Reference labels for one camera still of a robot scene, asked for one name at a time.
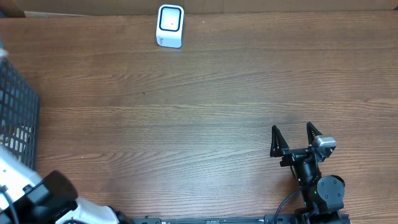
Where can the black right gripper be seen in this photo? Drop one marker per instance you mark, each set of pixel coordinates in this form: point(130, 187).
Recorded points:
point(279, 148)

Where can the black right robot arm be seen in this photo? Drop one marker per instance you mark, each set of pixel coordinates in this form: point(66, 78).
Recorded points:
point(322, 195)

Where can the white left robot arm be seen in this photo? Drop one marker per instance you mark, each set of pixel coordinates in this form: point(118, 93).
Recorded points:
point(26, 197)

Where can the white barcode scanner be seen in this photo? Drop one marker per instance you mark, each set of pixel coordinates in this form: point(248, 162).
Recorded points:
point(169, 27)

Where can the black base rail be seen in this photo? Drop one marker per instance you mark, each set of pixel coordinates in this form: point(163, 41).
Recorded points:
point(266, 219)

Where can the black wire basket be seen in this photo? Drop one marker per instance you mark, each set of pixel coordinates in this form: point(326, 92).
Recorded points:
point(20, 110)

